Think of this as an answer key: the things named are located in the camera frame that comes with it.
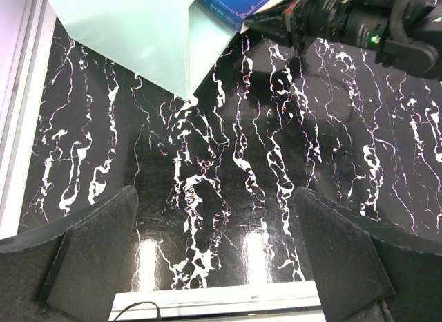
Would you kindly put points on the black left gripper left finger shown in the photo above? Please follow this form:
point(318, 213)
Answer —
point(68, 270)

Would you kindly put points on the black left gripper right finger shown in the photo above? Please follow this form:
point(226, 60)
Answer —
point(366, 270)

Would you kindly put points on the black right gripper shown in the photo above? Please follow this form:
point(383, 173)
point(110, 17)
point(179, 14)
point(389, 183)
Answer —
point(404, 34)

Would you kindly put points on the blue paperback book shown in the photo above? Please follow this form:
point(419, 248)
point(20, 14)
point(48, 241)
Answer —
point(234, 12)

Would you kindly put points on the mint green wooden shelf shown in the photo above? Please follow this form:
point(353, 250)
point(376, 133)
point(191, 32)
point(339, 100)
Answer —
point(172, 43)

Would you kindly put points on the black marbled table mat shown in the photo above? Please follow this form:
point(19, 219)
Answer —
point(216, 174)

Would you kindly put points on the aluminium mounting rail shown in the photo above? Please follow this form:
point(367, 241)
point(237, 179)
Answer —
point(298, 296)

